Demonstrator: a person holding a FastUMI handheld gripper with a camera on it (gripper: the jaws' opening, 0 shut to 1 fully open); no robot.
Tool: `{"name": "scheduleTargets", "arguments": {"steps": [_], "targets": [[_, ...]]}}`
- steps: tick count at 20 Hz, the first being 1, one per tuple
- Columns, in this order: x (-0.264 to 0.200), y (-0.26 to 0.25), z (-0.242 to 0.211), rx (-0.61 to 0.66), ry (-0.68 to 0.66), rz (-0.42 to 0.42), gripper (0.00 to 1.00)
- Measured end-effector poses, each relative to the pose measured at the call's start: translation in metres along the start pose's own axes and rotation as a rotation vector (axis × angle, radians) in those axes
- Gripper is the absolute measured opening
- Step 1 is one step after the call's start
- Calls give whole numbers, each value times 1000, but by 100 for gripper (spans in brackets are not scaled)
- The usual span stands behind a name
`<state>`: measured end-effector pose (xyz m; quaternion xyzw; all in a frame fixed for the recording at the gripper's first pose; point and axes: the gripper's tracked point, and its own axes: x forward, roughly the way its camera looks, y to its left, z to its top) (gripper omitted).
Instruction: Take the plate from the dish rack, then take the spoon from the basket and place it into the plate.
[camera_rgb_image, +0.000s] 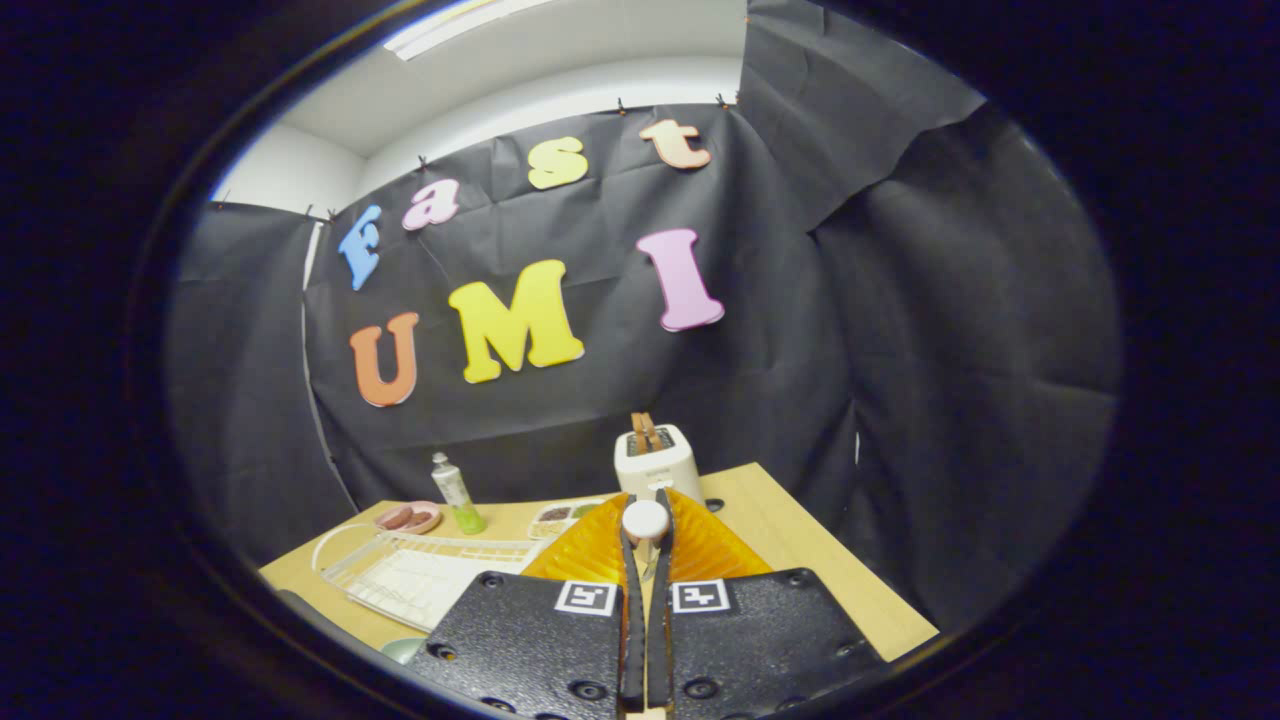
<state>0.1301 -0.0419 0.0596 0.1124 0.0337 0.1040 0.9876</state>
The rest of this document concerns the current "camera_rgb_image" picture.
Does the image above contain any green drink bottle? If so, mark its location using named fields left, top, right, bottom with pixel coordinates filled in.
left=431, top=451, right=488, bottom=536

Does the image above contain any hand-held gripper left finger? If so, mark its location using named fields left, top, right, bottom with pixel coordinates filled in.
left=405, top=490, right=647, bottom=720

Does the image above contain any cream toaster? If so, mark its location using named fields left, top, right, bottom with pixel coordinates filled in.
left=613, top=424, right=705, bottom=506

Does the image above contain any white compartment snack tray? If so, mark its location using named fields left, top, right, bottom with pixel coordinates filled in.
left=527, top=498, right=606, bottom=541

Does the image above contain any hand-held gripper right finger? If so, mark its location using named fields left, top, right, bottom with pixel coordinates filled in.
left=646, top=488, right=889, bottom=720

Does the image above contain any pink striped handle spoon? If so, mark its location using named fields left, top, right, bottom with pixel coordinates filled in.
left=621, top=499, right=671, bottom=581

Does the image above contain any small pink plate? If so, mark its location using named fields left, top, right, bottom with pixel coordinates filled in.
left=373, top=501, right=443, bottom=536

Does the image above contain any white wire dish rack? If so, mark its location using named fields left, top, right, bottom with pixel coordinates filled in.
left=312, top=523, right=546, bottom=633

